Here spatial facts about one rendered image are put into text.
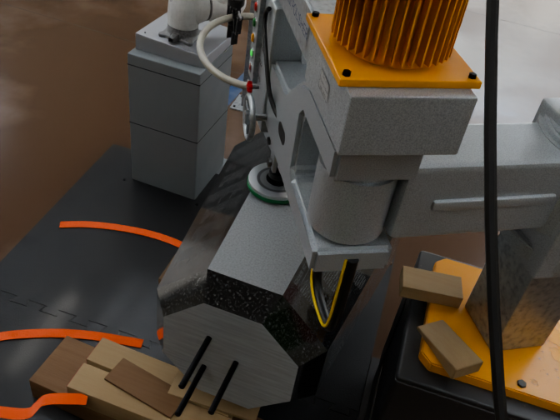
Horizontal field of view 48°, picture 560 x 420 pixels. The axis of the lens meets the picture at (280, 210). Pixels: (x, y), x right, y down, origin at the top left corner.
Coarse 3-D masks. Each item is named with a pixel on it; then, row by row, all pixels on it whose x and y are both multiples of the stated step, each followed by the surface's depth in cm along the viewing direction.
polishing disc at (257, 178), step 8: (256, 168) 230; (264, 168) 231; (248, 176) 226; (256, 176) 227; (264, 176) 228; (256, 184) 223; (264, 184) 224; (256, 192) 222; (264, 192) 220; (272, 192) 221; (280, 192) 221; (280, 200) 220
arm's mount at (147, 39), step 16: (144, 32) 306; (208, 32) 319; (224, 32) 322; (144, 48) 308; (160, 48) 305; (176, 48) 301; (192, 48) 303; (208, 48) 306; (224, 48) 319; (192, 64) 303
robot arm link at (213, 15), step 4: (212, 0) 301; (216, 0) 302; (220, 0) 302; (224, 0) 303; (212, 4) 302; (216, 4) 302; (220, 4) 303; (224, 4) 304; (244, 4) 312; (212, 8) 302; (216, 8) 303; (220, 8) 304; (224, 8) 305; (244, 8) 315; (212, 12) 304; (216, 12) 305; (220, 12) 306; (224, 12) 307; (212, 16) 306; (216, 16) 306; (220, 16) 307; (208, 20) 309
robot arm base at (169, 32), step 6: (168, 30) 305; (174, 30) 303; (198, 30) 314; (162, 36) 306; (168, 36) 305; (174, 36) 302; (180, 36) 304; (186, 36) 304; (192, 36) 307; (186, 42) 304; (192, 42) 304
